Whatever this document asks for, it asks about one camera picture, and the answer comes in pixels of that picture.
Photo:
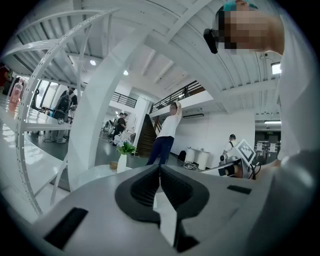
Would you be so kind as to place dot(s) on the pink drink bottle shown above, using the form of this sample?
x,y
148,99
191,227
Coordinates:
x,y
17,95

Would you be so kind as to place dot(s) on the strip ceiling light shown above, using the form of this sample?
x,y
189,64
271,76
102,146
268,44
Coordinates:
x,y
272,122

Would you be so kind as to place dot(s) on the white ceramic vase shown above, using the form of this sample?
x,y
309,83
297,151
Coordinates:
x,y
121,163

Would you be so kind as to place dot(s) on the person's head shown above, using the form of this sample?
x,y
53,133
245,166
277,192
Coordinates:
x,y
275,37

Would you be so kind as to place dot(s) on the person's white shirt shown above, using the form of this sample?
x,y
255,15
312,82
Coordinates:
x,y
300,100

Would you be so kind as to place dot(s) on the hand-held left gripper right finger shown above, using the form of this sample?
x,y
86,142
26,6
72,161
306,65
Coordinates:
x,y
197,200

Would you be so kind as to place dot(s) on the white metal shelf rack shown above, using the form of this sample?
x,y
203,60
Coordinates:
x,y
23,125

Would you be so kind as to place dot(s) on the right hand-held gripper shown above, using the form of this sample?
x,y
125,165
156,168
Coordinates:
x,y
246,152

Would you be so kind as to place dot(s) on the black bag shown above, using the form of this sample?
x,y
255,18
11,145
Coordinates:
x,y
182,155

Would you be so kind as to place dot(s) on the round ceiling light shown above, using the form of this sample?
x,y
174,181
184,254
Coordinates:
x,y
125,72
92,62

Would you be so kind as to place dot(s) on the white security camera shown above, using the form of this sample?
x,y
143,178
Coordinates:
x,y
266,54

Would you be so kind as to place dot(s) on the round white table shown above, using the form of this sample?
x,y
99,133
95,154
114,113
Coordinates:
x,y
100,172

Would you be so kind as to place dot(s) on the small brown cup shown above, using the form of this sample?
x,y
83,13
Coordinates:
x,y
113,165

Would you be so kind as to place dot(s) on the black metal railing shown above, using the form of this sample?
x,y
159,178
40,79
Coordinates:
x,y
125,100
180,95

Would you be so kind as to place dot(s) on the blue artificial flower bouquet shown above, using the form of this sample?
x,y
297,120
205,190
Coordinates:
x,y
125,146

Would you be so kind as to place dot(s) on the person's left forearm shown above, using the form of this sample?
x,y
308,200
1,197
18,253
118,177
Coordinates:
x,y
276,163

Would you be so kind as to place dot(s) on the white square pillar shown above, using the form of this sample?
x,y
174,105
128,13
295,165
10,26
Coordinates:
x,y
95,112

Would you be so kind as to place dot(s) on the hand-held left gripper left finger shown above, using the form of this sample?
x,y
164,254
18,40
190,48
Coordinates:
x,y
125,200

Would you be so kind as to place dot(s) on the dark wooden staircase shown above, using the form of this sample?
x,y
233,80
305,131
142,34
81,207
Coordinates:
x,y
147,137

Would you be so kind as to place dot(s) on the black-framed glasses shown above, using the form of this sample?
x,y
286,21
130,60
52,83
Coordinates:
x,y
60,121

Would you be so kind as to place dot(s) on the rectangular ceiling light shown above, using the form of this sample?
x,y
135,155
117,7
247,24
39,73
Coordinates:
x,y
276,68

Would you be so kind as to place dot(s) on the black head camera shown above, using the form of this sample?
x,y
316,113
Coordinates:
x,y
211,41

